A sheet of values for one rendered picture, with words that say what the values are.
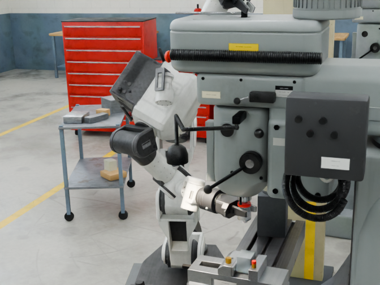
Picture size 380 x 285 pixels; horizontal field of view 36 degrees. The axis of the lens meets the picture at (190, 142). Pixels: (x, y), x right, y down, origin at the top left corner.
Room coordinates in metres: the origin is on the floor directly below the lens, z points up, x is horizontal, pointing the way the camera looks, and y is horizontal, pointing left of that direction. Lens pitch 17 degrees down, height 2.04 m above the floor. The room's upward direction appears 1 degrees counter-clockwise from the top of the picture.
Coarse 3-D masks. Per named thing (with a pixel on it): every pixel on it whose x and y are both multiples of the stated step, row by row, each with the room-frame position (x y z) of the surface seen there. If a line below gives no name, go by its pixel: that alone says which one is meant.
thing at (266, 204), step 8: (264, 192) 2.32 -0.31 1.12; (264, 200) 2.29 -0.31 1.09; (272, 200) 2.28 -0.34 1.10; (280, 200) 2.28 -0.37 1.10; (264, 208) 2.29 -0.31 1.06; (272, 208) 2.28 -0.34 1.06; (280, 208) 2.28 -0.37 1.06; (264, 216) 2.29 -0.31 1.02; (272, 216) 2.28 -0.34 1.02; (280, 216) 2.28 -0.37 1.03; (264, 224) 2.29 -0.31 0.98; (272, 224) 2.28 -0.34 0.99; (280, 224) 2.28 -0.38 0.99; (264, 232) 2.29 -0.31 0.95; (272, 232) 2.28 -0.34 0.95; (280, 232) 2.28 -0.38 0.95
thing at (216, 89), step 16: (208, 80) 1.77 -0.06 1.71; (224, 80) 1.75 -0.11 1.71; (240, 80) 1.73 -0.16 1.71; (256, 80) 1.72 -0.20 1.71; (272, 80) 1.70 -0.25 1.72; (288, 80) 1.69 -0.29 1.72; (304, 80) 1.68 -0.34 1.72; (208, 96) 1.77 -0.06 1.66; (224, 96) 1.75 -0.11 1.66; (240, 96) 1.74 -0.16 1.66
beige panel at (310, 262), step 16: (272, 0) 3.57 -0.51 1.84; (288, 0) 3.53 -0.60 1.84; (288, 208) 3.52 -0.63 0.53; (320, 224) 3.45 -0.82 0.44; (304, 240) 3.48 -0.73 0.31; (320, 240) 3.45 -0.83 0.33; (304, 256) 3.48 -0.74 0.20; (320, 256) 3.45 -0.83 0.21; (304, 272) 3.48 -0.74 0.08; (320, 272) 3.45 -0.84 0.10
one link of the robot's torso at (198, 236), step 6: (192, 234) 2.73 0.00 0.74; (198, 234) 2.73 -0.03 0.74; (198, 240) 2.66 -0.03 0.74; (204, 240) 2.74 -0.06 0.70; (162, 246) 2.65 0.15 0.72; (198, 246) 2.61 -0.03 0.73; (204, 246) 2.73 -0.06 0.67; (162, 252) 2.61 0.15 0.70; (198, 252) 2.58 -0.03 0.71; (162, 258) 2.61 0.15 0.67
